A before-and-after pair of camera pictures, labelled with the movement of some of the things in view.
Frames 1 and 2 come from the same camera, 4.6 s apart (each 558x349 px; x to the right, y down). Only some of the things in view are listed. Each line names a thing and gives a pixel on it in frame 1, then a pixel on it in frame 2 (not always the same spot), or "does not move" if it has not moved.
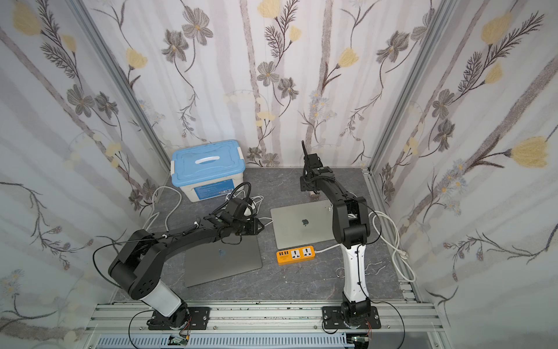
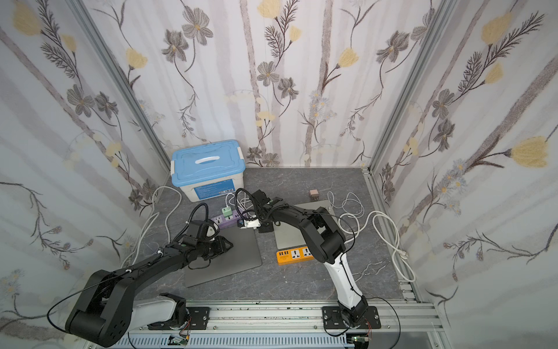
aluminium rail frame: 401,324 does not move
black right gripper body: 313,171 -> 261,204
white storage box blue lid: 208,171 does not move
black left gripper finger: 253,226 -> 221,245
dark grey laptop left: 214,261 does not move
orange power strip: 296,254 does not move
